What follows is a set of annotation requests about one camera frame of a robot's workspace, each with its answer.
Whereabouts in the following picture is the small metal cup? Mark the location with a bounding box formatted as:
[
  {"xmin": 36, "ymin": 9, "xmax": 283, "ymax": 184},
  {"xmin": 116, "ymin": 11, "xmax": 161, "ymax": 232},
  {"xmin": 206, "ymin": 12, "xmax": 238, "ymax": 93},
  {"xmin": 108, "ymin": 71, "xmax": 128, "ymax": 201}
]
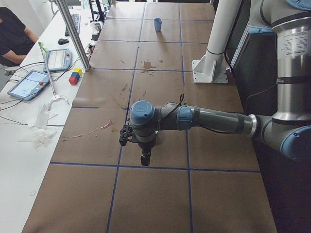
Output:
[{"xmin": 94, "ymin": 22, "xmax": 102, "ymax": 31}]

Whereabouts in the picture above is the black keyboard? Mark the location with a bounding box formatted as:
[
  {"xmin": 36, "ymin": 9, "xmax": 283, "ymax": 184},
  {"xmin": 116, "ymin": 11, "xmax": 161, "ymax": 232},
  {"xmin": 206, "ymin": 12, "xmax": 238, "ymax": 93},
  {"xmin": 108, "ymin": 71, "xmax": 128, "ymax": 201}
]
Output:
[{"xmin": 65, "ymin": 14, "xmax": 81, "ymax": 36}]

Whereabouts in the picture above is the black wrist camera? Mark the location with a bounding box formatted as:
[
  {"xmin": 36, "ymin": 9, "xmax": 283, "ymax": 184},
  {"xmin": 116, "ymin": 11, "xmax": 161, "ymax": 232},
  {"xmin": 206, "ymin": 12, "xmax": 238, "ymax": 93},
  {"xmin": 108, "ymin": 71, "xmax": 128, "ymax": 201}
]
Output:
[{"xmin": 119, "ymin": 125, "xmax": 138, "ymax": 146}]

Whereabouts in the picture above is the blue plastic cup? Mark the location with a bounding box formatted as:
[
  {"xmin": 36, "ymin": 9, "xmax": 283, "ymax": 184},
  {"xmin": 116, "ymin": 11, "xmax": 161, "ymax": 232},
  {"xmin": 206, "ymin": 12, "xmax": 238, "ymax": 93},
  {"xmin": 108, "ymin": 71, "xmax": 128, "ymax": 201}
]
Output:
[{"xmin": 154, "ymin": 17, "xmax": 162, "ymax": 33}]

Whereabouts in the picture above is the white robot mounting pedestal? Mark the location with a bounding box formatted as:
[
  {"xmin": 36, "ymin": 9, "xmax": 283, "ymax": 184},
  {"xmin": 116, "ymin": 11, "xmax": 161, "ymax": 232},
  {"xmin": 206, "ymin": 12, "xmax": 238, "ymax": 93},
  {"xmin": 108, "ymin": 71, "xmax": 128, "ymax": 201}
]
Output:
[{"xmin": 192, "ymin": 0, "xmax": 242, "ymax": 83}]

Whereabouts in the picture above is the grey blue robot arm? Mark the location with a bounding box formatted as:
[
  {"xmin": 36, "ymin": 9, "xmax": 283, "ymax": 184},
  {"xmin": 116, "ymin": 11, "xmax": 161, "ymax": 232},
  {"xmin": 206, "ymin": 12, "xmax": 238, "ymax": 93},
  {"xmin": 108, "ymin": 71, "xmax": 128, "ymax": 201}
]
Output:
[{"xmin": 119, "ymin": 0, "xmax": 311, "ymax": 166}]

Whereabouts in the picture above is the person in black shirt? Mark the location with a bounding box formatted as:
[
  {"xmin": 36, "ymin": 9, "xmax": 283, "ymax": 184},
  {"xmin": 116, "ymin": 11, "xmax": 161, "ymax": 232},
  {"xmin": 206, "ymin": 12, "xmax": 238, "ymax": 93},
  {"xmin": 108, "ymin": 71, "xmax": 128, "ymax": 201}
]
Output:
[{"xmin": 0, "ymin": 7, "xmax": 38, "ymax": 67}]

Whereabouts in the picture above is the near teach pendant tablet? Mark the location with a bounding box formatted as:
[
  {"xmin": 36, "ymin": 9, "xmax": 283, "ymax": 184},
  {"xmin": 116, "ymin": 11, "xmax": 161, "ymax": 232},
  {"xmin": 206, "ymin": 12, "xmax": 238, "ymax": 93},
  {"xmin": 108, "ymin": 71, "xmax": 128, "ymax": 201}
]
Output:
[{"xmin": 7, "ymin": 70, "xmax": 50, "ymax": 101}]

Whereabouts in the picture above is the crumpled white tissue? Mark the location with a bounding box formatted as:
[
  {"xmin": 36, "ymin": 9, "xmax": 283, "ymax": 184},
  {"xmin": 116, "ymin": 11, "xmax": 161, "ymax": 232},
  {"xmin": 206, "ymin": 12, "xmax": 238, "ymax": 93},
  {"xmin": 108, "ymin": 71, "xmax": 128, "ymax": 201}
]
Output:
[{"xmin": 18, "ymin": 103, "xmax": 58, "ymax": 151}]

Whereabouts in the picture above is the long reacher grabber stick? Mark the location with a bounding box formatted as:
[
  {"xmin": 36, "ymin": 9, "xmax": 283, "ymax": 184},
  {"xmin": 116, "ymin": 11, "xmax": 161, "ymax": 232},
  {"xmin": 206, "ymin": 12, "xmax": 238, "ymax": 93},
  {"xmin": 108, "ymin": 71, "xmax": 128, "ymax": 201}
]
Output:
[{"xmin": 38, "ymin": 42, "xmax": 69, "ymax": 111}]

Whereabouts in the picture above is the far teach pendant tablet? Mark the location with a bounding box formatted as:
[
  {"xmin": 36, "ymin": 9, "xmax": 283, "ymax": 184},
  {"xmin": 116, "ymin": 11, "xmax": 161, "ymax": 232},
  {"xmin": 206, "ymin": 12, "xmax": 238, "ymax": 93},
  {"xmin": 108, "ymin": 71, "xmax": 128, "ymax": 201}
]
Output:
[{"xmin": 46, "ymin": 49, "xmax": 72, "ymax": 72}]

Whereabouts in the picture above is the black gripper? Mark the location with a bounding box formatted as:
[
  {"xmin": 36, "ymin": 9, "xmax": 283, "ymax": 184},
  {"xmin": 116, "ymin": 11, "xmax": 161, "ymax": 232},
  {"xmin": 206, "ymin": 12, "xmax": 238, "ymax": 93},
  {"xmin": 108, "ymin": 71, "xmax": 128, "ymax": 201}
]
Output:
[{"xmin": 138, "ymin": 137, "xmax": 156, "ymax": 166}]

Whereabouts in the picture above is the teach pendant tablet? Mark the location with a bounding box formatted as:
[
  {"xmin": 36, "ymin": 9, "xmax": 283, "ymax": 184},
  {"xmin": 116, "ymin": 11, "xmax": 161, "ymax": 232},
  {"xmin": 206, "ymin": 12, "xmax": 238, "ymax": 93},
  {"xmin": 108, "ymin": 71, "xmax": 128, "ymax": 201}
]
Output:
[
  {"xmin": 7, "ymin": 70, "xmax": 50, "ymax": 101},
  {"xmin": 46, "ymin": 49, "xmax": 72, "ymax": 72}
]

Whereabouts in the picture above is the aluminium frame post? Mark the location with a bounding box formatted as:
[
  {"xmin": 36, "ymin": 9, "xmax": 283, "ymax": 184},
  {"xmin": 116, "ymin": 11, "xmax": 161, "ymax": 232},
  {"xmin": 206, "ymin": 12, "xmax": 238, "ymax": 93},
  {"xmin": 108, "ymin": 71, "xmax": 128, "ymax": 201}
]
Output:
[{"xmin": 55, "ymin": 0, "xmax": 91, "ymax": 71}]

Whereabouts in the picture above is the black computer mouse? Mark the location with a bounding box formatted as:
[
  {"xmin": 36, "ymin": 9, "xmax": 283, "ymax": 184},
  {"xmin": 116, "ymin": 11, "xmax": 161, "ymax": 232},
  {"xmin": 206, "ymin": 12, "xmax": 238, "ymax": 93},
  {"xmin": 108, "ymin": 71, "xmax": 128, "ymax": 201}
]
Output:
[{"xmin": 58, "ymin": 38, "xmax": 69, "ymax": 45}]

